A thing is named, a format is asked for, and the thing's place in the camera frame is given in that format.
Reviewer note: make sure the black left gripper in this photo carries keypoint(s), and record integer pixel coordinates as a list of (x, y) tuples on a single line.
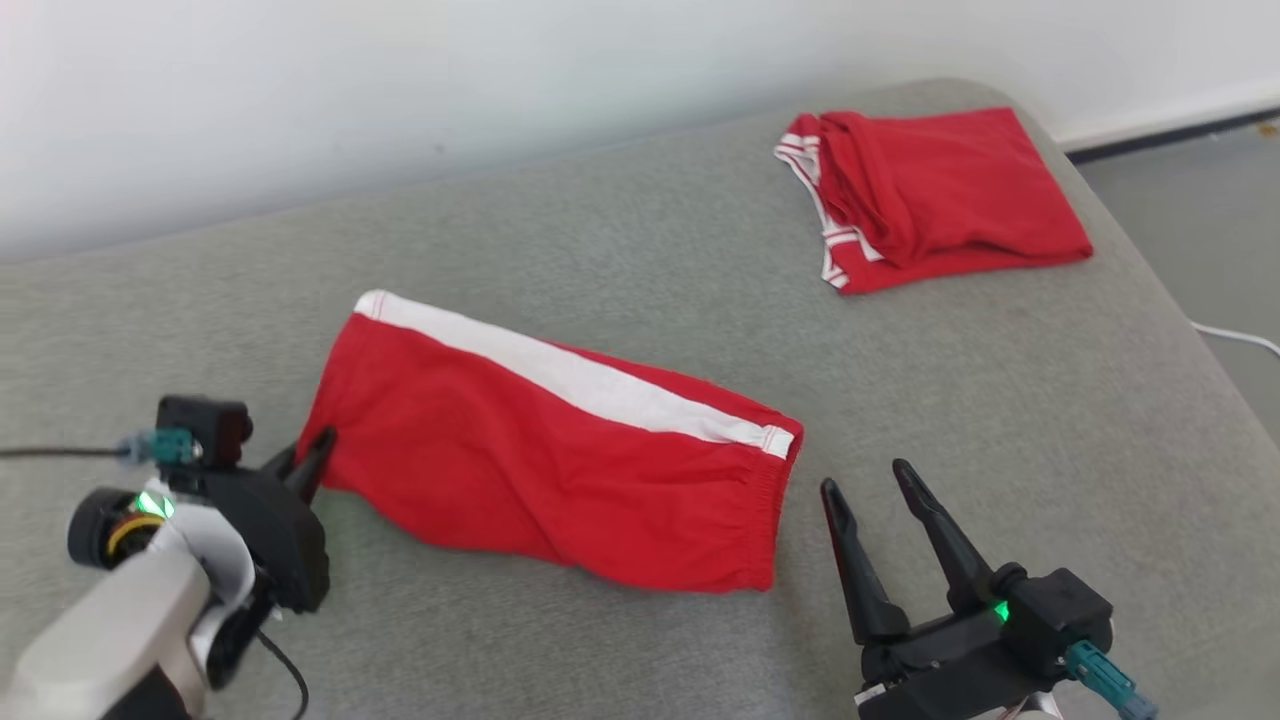
[(280, 540)]

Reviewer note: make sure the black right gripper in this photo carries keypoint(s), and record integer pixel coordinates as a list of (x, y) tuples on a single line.
[(950, 670)]

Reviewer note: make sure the red white-striped shorts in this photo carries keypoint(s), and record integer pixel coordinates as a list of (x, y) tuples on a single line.
[(520, 470)]

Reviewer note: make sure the red white basketball jersey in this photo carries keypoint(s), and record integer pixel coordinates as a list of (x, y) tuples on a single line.
[(950, 190)]

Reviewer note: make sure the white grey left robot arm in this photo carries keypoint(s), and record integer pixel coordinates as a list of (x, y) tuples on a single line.
[(110, 630)]

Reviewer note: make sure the black skirting board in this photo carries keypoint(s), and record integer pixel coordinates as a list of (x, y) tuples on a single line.
[(1170, 133)]

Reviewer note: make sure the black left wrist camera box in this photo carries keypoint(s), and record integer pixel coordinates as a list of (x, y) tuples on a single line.
[(205, 430)]

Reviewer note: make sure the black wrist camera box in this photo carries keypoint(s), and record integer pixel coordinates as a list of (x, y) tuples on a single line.
[(205, 430), (1060, 610)]

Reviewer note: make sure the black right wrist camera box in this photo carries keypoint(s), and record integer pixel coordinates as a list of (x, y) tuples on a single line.
[(1060, 610)]

